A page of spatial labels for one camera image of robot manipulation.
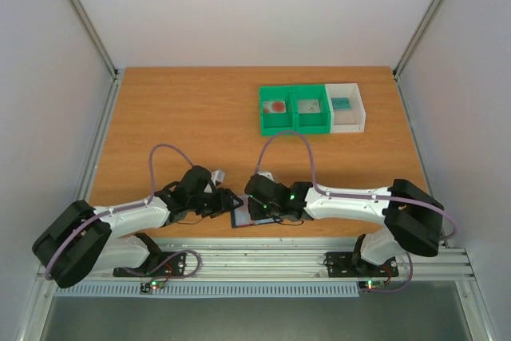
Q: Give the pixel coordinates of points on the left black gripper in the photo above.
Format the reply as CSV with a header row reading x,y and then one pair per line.
x,y
224,202

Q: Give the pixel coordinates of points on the grey slotted cable duct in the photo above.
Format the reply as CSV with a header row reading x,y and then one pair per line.
x,y
215,290

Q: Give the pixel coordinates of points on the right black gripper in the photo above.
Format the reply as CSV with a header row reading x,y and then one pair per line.
x,y
255,205

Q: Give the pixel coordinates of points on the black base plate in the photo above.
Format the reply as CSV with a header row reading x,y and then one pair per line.
x,y
171,263
346,264

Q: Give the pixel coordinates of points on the teal card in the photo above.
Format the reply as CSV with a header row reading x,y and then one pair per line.
x,y
341,103

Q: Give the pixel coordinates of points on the aluminium frame post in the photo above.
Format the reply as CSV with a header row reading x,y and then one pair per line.
x,y
94,37
424,24

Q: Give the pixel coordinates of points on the left green bin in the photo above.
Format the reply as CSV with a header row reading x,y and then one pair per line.
x,y
271,124

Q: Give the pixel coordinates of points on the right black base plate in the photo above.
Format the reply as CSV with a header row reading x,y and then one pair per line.
x,y
346,264

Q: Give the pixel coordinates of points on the dark blue card holder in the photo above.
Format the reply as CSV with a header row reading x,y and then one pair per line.
x,y
259,221

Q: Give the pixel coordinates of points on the right circuit board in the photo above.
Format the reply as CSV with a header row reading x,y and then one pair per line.
x,y
372,285

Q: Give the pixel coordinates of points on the aluminium front rail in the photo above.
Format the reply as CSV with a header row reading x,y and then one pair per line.
x,y
298,259

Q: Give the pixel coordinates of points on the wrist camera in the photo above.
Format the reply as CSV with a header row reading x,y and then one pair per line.
x,y
268,175
215,181

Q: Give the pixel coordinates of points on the white bin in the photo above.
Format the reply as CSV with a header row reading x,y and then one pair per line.
x,y
348,114

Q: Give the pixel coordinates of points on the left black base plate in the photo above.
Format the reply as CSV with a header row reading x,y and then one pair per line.
x,y
171,263

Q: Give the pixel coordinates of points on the right aluminium frame post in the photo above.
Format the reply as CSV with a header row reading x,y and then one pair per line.
x,y
424,24

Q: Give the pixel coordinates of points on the red patterned card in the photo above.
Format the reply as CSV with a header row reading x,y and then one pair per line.
x,y
274,107

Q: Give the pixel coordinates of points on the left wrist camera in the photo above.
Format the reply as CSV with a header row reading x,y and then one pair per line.
x,y
215,181

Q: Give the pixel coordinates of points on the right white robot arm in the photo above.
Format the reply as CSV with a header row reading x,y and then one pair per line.
x,y
409,219

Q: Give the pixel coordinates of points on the green bin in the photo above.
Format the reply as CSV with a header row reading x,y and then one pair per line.
x,y
312,123
271,124

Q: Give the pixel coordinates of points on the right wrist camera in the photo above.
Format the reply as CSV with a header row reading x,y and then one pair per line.
x,y
268,175

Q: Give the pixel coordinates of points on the middle green bin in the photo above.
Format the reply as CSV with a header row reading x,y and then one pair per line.
x,y
312,123

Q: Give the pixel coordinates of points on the left aluminium frame post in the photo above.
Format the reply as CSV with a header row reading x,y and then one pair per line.
x,y
94,37

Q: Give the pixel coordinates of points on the left circuit board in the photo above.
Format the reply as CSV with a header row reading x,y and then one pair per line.
x,y
151,287

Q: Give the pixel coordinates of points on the circuit board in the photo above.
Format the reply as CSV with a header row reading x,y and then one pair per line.
x,y
372,285
151,287

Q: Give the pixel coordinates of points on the grey card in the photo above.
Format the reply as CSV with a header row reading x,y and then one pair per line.
x,y
306,106

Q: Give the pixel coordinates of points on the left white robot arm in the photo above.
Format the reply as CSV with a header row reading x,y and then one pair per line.
x,y
86,239

